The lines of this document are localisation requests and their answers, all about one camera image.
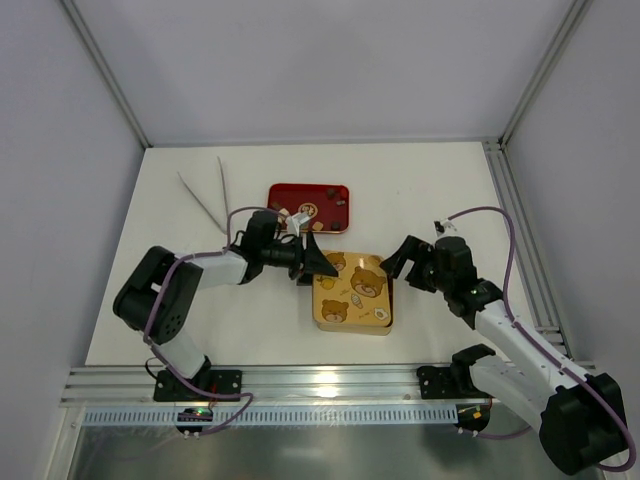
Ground aluminium frame post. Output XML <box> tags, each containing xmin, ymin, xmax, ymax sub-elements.
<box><xmin>498</xmin><ymin>0</ymin><xmax>593</xmax><ymax>149</ymax></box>
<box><xmin>58</xmin><ymin>0</ymin><xmax>152</xmax><ymax>149</ymax></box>

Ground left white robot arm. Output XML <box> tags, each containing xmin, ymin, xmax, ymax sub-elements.
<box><xmin>113</xmin><ymin>207</ymin><xmax>338</xmax><ymax>402</ymax></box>

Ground right aluminium frame post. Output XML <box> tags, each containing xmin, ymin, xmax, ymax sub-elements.
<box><xmin>498</xmin><ymin>0</ymin><xmax>593</xmax><ymax>149</ymax></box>

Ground white slotted cable duct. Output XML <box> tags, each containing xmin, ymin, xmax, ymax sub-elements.
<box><xmin>82</xmin><ymin>403</ymin><xmax>458</xmax><ymax>427</ymax></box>

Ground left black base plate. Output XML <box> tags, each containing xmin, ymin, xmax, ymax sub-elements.
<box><xmin>153</xmin><ymin>368</ymin><xmax>243</xmax><ymax>402</ymax></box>

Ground red chocolate tray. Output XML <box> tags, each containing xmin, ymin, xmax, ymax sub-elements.
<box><xmin>267</xmin><ymin>183</ymin><xmax>351</xmax><ymax>234</ymax></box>

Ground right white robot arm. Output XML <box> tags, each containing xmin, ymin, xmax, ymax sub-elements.
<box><xmin>380</xmin><ymin>236</ymin><xmax>637</xmax><ymax>475</ymax></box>

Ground silver tin lid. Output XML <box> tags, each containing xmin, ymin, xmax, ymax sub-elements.
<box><xmin>312</xmin><ymin>250</ymin><xmax>393</xmax><ymax>325</ymax></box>

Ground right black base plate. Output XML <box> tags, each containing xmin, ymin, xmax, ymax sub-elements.
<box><xmin>416</xmin><ymin>365</ymin><xmax>459</xmax><ymax>400</ymax></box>

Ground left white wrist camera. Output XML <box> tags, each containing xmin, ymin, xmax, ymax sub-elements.
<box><xmin>285</xmin><ymin>212</ymin><xmax>311</xmax><ymax>236</ymax></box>

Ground aluminium mounting rail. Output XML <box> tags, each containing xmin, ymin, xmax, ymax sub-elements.
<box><xmin>59</xmin><ymin>360</ymin><xmax>596</xmax><ymax>406</ymax></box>

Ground gold chocolate box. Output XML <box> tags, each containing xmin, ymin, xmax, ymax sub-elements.
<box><xmin>316</xmin><ymin>322</ymin><xmax>393</xmax><ymax>336</ymax></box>

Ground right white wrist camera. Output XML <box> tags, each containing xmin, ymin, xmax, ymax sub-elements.
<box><xmin>434</xmin><ymin>219</ymin><xmax>457</xmax><ymax>237</ymax></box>

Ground metal tweezers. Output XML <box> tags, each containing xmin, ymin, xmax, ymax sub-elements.
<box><xmin>176</xmin><ymin>157</ymin><xmax>230</xmax><ymax>235</ymax></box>

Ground left aluminium frame post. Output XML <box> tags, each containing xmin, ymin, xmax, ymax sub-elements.
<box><xmin>58</xmin><ymin>0</ymin><xmax>152</xmax><ymax>149</ymax></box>

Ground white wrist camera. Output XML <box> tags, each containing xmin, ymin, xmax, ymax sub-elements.
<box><xmin>285</xmin><ymin>212</ymin><xmax>311</xmax><ymax>236</ymax></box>
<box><xmin>434</xmin><ymin>219</ymin><xmax>457</xmax><ymax>237</ymax></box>

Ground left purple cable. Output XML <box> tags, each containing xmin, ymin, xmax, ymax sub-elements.
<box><xmin>142</xmin><ymin>205</ymin><xmax>281</xmax><ymax>436</ymax></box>

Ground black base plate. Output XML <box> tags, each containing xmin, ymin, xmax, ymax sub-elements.
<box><xmin>416</xmin><ymin>365</ymin><xmax>459</xmax><ymax>400</ymax></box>
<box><xmin>153</xmin><ymin>368</ymin><xmax>243</xmax><ymax>402</ymax></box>

